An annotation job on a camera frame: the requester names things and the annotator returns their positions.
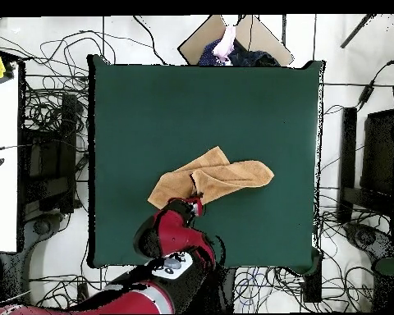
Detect brown cardboard box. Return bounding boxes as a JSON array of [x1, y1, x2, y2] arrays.
[[177, 14, 295, 67]]

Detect white desk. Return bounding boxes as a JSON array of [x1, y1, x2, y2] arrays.
[[0, 62, 20, 253]]

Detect tangled black floor cables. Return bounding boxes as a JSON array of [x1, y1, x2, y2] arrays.
[[19, 30, 117, 155], [236, 193, 387, 313]]

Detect pink garment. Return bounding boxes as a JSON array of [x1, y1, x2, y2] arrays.
[[212, 25, 236, 64]]

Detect long black cable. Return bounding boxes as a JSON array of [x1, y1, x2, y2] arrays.
[[132, 15, 167, 66]]

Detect dark blue garment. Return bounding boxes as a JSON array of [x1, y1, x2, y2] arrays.
[[198, 39, 281, 67]]

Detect tan terry towel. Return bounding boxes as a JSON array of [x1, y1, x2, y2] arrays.
[[147, 145, 276, 210]]

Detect black rod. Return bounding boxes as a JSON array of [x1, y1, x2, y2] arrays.
[[340, 13, 376, 49]]

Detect black upright stand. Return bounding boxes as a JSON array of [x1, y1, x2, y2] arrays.
[[337, 107, 359, 225]]

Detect black power adapter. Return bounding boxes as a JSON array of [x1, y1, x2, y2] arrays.
[[358, 81, 376, 107]]

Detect dark green tablecloth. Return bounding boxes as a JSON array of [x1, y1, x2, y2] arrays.
[[86, 53, 326, 275]]

